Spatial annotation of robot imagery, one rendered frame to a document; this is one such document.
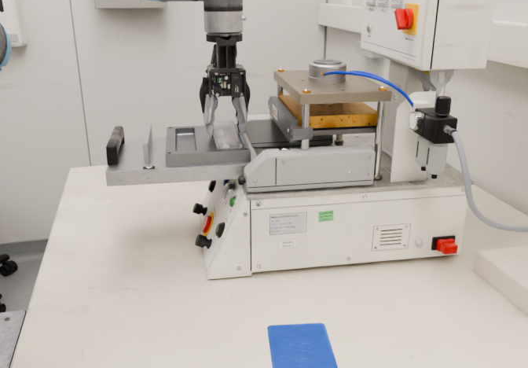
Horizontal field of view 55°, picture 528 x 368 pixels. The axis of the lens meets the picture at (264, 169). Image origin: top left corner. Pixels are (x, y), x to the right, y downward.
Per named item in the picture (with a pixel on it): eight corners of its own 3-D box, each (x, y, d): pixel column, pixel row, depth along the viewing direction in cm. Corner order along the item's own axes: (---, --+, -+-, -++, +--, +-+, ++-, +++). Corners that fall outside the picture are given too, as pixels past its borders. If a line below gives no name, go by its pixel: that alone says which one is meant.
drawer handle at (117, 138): (125, 142, 113) (123, 125, 111) (118, 164, 99) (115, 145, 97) (115, 142, 112) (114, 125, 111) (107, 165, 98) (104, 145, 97)
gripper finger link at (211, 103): (199, 141, 102) (207, 97, 99) (197, 133, 107) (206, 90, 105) (214, 144, 103) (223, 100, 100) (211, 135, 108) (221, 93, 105)
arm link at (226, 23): (202, 9, 100) (243, 9, 101) (203, 33, 102) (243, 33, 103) (204, 12, 93) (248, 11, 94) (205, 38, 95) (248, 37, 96)
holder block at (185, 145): (239, 134, 119) (239, 123, 118) (251, 162, 100) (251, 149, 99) (167, 137, 116) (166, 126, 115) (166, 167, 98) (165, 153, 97)
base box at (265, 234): (395, 196, 140) (401, 137, 134) (468, 267, 105) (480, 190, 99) (199, 210, 131) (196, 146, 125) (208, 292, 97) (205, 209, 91)
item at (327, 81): (369, 104, 125) (373, 51, 121) (427, 141, 97) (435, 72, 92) (273, 108, 122) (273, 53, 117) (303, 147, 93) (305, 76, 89)
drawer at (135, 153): (246, 148, 121) (245, 115, 119) (260, 181, 101) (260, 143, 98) (119, 154, 117) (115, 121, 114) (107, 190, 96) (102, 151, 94)
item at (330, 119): (347, 109, 121) (350, 69, 118) (383, 134, 101) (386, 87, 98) (276, 112, 119) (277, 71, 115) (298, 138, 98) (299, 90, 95)
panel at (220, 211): (199, 211, 129) (229, 147, 125) (207, 274, 102) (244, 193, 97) (192, 209, 129) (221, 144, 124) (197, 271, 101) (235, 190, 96)
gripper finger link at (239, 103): (242, 142, 104) (231, 100, 100) (239, 134, 109) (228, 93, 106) (257, 138, 104) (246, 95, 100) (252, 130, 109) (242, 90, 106)
